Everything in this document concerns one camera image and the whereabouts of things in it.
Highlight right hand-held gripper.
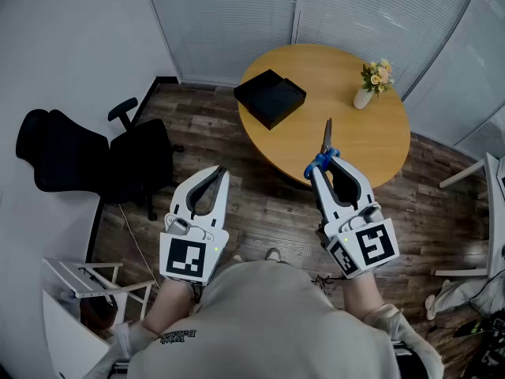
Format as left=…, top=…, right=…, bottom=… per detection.
left=309, top=156, right=400, bottom=280

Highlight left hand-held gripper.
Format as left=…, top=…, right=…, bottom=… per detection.
left=159, top=165, right=230, bottom=286

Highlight blue-handled scissors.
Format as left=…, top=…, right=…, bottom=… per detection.
left=302, top=117, right=341, bottom=180

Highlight black box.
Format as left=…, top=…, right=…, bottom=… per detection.
left=233, top=68, right=308, bottom=131

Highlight person's left forearm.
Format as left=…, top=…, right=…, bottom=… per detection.
left=140, top=278, right=195, bottom=341

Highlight person's right forearm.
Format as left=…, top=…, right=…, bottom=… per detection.
left=341, top=270, right=386, bottom=323

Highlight white vase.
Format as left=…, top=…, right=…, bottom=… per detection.
left=353, top=87, right=375, bottom=111

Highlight yellow flower bouquet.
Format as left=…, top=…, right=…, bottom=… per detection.
left=361, top=58, right=395, bottom=96

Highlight black office chair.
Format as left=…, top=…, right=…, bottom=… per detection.
left=15, top=97, right=185, bottom=221

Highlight beige t-shirt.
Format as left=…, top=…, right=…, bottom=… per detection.
left=84, top=259, right=445, bottom=379

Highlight white wooden rack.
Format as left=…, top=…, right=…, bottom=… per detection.
left=42, top=257, right=157, bottom=323

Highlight white desk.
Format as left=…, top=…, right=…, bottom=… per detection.
left=433, top=152, right=505, bottom=278

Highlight white cabinet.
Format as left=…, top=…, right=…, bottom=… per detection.
left=42, top=290, right=110, bottom=379

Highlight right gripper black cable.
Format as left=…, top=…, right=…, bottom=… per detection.
left=312, top=274, right=342, bottom=296

